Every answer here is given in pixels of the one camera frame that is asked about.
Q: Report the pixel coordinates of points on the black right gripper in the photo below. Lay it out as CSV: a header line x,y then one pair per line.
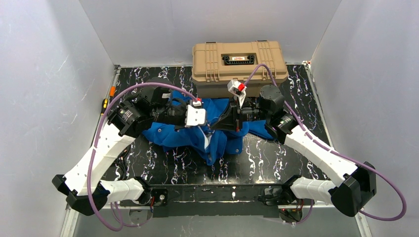
x,y
234,117

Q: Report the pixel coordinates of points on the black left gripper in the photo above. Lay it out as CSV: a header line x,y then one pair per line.
x,y
183,116

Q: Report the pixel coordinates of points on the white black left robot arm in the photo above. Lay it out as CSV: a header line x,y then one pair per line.
x,y
131,112

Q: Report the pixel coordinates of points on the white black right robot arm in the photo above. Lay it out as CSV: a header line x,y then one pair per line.
x,y
349,186

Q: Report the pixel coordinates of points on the tan plastic toolbox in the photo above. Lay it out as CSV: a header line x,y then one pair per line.
x,y
215,64

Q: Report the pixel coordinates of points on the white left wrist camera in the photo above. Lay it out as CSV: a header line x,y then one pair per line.
x,y
195,116

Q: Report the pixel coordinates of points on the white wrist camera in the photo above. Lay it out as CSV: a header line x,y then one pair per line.
x,y
238,89
195,116

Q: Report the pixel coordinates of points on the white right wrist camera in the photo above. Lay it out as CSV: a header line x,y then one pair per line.
x,y
238,89

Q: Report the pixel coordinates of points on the orange handled screwdriver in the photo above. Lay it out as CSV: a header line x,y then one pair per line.
x,y
112,91

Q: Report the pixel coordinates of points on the yellow black handled screwdriver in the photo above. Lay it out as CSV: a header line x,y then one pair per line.
x,y
104,105

